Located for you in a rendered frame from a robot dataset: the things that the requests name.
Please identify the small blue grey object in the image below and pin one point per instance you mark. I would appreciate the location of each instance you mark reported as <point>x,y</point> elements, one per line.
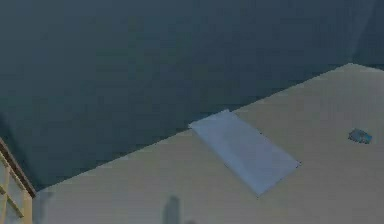
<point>360,136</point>

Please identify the light wooden shelf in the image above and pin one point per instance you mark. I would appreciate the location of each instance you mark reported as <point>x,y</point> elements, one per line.
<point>13,190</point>

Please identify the pale blue floor cloth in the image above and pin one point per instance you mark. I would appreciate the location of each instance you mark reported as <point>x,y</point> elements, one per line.
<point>246,151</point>

